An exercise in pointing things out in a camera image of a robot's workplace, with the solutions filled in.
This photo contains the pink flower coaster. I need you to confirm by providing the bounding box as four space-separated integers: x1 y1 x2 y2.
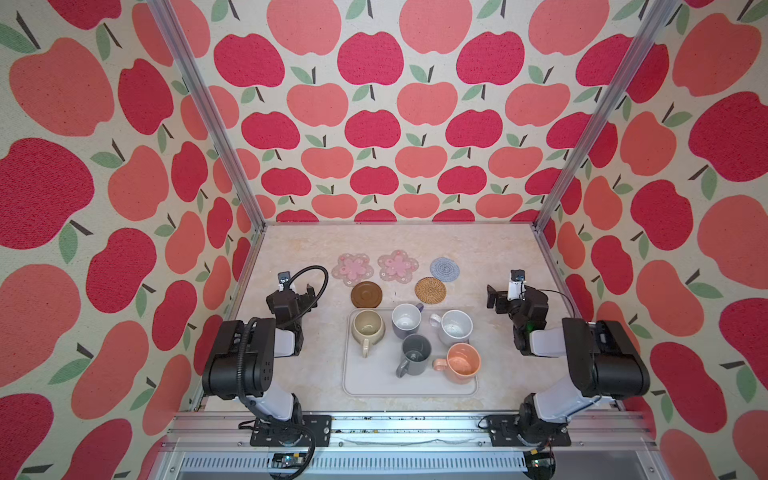
377 250 419 284
331 253 374 287

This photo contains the brown wooden round coaster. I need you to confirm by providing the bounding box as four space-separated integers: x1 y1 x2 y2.
350 281 383 309

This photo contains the grey woven round coaster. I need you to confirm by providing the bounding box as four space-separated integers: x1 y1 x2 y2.
430 257 460 283

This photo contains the tan rattan round coaster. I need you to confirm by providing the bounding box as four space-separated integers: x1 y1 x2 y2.
414 277 447 305

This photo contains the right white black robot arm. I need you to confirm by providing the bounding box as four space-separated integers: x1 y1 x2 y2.
487 281 650 444

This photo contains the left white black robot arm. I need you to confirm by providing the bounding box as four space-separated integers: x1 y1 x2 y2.
202 286 316 429

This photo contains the white ceramic mug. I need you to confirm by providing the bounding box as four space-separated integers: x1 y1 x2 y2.
430 310 474 347

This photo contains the cream ceramic mug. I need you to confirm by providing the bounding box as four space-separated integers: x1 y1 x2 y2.
351 310 386 358

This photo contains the salmon pink ceramic mug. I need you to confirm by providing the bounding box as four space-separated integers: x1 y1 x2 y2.
432 343 482 384

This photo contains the lavender ceramic mug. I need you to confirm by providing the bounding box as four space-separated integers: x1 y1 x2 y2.
391 303 424 339

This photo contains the dark grey ceramic mug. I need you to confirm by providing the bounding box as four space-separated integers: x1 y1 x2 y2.
395 334 432 378

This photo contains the beige rectangular tray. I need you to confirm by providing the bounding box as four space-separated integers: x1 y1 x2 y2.
342 308 479 398

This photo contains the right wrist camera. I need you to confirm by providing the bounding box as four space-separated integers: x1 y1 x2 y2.
507 269 526 301

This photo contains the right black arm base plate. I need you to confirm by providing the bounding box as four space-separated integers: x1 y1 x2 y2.
478 414 572 448

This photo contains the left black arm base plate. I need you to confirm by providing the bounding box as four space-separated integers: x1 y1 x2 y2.
250 414 333 448

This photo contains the front aluminium frame rail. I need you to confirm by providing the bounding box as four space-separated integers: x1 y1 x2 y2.
147 410 672 479

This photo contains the left aluminium frame post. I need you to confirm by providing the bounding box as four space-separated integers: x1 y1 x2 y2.
148 1 266 234

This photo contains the aluminium frame post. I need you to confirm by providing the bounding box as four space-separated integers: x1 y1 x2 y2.
532 0 678 234
148 1 266 234

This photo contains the right aluminium frame post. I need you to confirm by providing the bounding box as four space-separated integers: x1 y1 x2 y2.
532 0 678 234

